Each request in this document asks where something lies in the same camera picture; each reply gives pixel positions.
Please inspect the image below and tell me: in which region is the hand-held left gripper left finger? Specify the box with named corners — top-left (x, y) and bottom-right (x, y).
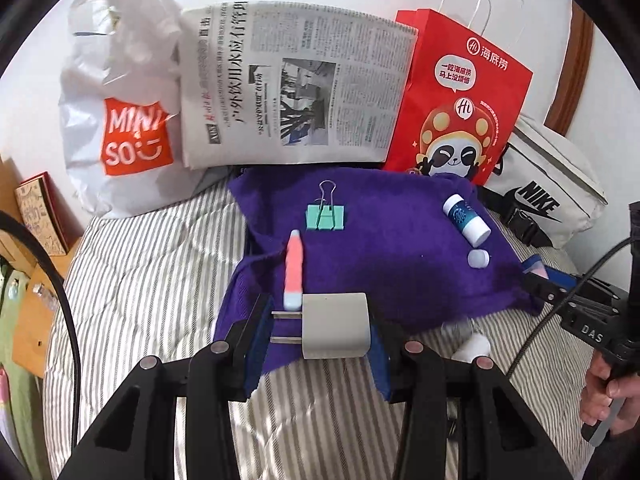
top-left (55, 294), bottom-right (276, 480)

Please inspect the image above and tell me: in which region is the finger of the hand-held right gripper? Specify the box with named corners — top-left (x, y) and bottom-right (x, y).
top-left (520, 255), bottom-right (588, 313)

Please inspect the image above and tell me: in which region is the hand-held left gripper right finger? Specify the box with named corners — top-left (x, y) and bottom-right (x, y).
top-left (367, 320), bottom-right (576, 480)

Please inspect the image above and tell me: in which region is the white charger plug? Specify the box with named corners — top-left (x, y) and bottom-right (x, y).
top-left (269, 292), bottom-right (372, 360)

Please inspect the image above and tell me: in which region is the pink and white pen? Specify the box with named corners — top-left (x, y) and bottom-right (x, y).
top-left (282, 229), bottom-right (305, 310)

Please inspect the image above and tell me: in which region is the blue and white bottle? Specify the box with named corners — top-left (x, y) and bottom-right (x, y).
top-left (442, 193), bottom-right (491, 247)

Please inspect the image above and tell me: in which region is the green binder clip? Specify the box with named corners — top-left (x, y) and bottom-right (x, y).
top-left (304, 179), bottom-right (346, 232)

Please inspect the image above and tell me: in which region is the person's right hand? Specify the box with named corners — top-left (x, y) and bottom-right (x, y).
top-left (581, 347), bottom-right (640, 437)

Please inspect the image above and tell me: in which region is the small white cylinder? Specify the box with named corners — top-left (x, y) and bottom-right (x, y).
top-left (452, 332), bottom-right (491, 364)

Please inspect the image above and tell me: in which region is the purple towel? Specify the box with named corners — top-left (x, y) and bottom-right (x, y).
top-left (212, 165), bottom-right (544, 397)

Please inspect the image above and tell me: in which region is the white waist bag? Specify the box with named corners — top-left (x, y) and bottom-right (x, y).
top-left (474, 112), bottom-right (609, 249)

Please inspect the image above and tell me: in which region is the striped bed quilt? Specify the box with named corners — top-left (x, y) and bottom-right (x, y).
top-left (44, 167), bottom-right (608, 480)

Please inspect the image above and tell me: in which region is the small clear bottle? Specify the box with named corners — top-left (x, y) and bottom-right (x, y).
top-left (32, 282), bottom-right (56, 311)

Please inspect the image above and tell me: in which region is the red paper bag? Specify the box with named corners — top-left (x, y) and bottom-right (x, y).
top-left (382, 0), bottom-right (534, 187)

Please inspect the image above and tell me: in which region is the wooden nightstand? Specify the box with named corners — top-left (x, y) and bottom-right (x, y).
top-left (0, 155), bottom-right (87, 379)

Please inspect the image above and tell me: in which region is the patterned notebook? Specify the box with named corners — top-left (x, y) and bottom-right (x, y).
top-left (13, 172), bottom-right (71, 257)

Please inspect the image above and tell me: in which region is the green blanket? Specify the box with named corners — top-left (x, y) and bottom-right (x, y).
top-left (0, 254), bottom-right (47, 443)

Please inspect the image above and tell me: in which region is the folded newspaper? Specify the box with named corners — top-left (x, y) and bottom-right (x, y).
top-left (178, 2), bottom-right (420, 170)

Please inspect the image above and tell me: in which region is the white plastic shopping bag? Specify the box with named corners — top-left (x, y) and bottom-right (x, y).
top-left (57, 0), bottom-right (184, 219)

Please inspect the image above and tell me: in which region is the wooden door frame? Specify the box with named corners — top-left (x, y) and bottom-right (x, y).
top-left (544, 2), bottom-right (594, 137)

